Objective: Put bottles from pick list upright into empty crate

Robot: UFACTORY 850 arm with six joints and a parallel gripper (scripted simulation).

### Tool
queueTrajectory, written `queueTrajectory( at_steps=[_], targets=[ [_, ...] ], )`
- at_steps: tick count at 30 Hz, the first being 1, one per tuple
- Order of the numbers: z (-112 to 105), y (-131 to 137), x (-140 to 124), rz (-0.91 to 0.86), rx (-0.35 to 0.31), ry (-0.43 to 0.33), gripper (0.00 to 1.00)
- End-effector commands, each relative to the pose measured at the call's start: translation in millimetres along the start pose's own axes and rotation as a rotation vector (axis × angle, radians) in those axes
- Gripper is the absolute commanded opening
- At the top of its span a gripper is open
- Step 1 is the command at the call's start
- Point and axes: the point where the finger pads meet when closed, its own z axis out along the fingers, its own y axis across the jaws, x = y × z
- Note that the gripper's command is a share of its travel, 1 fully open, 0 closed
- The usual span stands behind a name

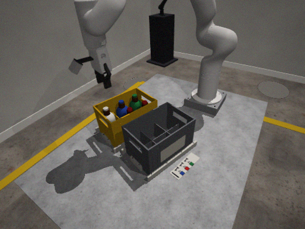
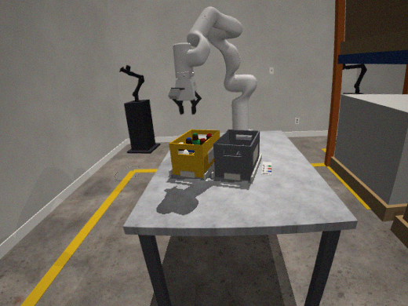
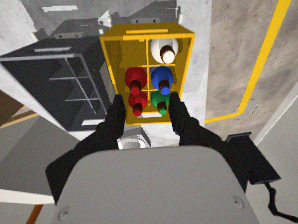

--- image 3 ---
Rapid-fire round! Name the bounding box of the white bottle with dark brown cap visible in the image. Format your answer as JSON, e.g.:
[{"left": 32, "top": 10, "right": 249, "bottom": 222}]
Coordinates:
[{"left": 150, "top": 38, "right": 178, "bottom": 64}]

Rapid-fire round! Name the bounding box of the blue bottle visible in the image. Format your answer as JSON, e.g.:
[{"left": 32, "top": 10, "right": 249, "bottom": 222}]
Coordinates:
[{"left": 150, "top": 66, "right": 174, "bottom": 95}]

